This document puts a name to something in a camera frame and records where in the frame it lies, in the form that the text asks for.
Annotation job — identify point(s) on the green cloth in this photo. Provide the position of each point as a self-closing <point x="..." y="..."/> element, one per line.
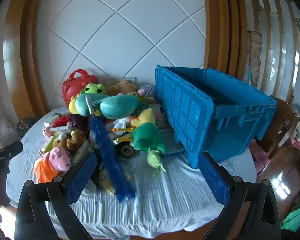
<point x="297" y="215"/>

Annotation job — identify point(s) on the tan plush toy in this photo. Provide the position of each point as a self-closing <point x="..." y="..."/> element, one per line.
<point x="120" y="87"/>

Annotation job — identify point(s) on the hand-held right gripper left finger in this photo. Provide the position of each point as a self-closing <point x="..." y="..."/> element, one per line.
<point x="81" y="177"/>

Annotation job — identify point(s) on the brown bear plush toy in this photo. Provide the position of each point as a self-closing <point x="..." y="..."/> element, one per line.
<point x="75" y="138"/>

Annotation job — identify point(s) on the toy vehicle with black wheel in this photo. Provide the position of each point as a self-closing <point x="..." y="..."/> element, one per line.
<point x="126" y="151"/>

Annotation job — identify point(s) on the wooden chair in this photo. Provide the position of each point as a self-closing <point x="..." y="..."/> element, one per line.
<point x="285" y="120"/>

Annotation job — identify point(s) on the blue plastic crate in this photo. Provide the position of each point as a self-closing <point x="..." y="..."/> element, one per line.
<point x="190" y="110"/>

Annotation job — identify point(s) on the red toy case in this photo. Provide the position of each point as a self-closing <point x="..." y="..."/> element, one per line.
<point x="72" y="87"/>

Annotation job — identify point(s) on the dark patterned bag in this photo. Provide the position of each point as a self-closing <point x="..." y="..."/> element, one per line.
<point x="25" y="126"/>

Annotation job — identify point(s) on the teal plush toy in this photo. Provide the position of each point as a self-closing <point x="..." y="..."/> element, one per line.
<point x="115" y="106"/>

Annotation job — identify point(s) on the pink pig plush orange dress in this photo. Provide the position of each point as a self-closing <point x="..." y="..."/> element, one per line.
<point x="56" y="157"/>

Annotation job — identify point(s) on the green booklet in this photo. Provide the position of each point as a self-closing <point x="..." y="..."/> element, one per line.
<point x="48" y="145"/>

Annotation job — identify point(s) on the white cardboard box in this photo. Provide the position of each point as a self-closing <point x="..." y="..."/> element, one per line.
<point x="60" y="129"/>

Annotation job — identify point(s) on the small pink pig plush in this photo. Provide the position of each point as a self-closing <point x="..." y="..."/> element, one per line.
<point x="47" y="131"/>

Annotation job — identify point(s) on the white translucent bag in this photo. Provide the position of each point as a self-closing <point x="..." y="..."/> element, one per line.
<point x="5" y="130"/>

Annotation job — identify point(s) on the rolled straw mat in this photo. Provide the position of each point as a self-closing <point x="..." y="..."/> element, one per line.
<point x="255" y="55"/>

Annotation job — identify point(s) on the yellow plush toy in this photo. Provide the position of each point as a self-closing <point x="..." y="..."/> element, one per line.
<point x="146" y="117"/>

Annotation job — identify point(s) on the orange green carton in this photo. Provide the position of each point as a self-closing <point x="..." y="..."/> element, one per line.
<point x="106" y="180"/>

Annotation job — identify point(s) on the blue feather duster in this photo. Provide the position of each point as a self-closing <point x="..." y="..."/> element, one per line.
<point x="110" y="160"/>

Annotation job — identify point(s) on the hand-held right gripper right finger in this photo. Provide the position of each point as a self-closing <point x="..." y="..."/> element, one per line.
<point x="213" y="180"/>

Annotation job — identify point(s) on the white orange plush toy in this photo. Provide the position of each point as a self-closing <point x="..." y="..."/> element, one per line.
<point x="121" y="123"/>

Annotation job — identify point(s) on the striped plush toy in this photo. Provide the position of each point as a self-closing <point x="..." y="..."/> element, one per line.
<point x="147" y="90"/>

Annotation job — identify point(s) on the wooden glass cabinet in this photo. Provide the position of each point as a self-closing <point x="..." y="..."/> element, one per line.
<point x="277" y="42"/>

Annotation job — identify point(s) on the green frog plush toy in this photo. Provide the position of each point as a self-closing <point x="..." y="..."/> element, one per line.
<point x="93" y="88"/>

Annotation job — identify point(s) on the pink cloth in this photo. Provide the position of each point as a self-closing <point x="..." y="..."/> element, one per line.
<point x="260" y="157"/>

